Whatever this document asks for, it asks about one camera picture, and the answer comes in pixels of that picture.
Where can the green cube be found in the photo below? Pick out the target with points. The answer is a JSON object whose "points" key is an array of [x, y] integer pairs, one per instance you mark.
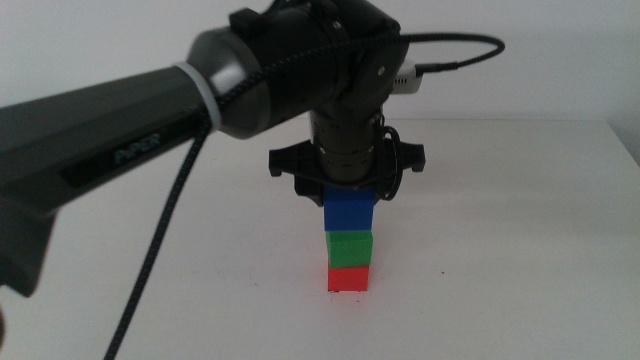
{"points": [[350, 249]]}

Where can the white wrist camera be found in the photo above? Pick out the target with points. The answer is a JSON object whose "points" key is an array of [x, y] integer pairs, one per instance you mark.
{"points": [[407, 80]]}

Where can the red cube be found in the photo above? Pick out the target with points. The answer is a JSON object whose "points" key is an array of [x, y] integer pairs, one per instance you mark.
{"points": [[348, 279]]}

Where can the blue cube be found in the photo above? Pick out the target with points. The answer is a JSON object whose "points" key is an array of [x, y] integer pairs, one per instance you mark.
{"points": [[349, 212]]}

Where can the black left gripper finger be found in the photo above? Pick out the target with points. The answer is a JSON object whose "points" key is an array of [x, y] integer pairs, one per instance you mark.
{"points": [[310, 192], [380, 194]]}

